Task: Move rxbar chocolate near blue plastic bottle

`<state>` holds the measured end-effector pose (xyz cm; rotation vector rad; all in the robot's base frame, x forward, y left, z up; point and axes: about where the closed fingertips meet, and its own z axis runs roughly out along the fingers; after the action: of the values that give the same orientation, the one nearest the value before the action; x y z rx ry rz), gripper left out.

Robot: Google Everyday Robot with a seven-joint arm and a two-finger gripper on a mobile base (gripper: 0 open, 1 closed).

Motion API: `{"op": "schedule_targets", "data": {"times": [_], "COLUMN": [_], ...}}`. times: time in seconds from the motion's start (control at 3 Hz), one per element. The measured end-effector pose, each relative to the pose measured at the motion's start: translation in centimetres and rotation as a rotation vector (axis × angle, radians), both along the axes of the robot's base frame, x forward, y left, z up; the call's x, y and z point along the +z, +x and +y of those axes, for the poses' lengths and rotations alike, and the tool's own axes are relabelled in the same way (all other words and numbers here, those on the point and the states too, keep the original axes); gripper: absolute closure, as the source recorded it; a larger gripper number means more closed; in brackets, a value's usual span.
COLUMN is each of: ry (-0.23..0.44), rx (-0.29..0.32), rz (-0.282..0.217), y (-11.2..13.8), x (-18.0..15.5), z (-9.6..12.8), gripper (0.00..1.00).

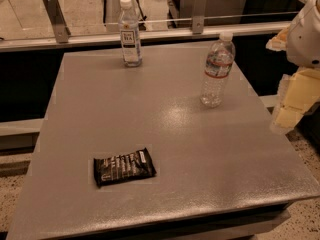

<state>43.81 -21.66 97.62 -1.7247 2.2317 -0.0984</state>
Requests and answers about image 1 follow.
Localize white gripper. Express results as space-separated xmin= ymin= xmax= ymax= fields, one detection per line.
xmin=266 ymin=0 xmax=320 ymax=134

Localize black rxbar chocolate wrapper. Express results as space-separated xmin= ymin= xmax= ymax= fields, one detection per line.
xmin=93 ymin=148 xmax=156 ymax=187

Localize clear water bottle red label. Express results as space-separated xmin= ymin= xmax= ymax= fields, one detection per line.
xmin=200 ymin=32 xmax=235 ymax=108

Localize tea bottle with white label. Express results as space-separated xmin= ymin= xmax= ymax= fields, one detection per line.
xmin=119 ymin=0 xmax=142 ymax=67

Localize horizontal metal rail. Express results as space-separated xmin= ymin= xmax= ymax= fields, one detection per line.
xmin=0 ymin=21 xmax=290 ymax=52

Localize right metal rail bracket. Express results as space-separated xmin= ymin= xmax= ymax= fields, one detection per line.
xmin=192 ymin=0 xmax=207 ymax=34

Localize metal rail bracket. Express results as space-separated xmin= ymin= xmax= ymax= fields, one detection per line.
xmin=42 ymin=0 xmax=71 ymax=43
xmin=192 ymin=0 xmax=207 ymax=34

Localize left metal rail bracket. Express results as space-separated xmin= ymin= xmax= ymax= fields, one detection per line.
xmin=42 ymin=0 xmax=71 ymax=43

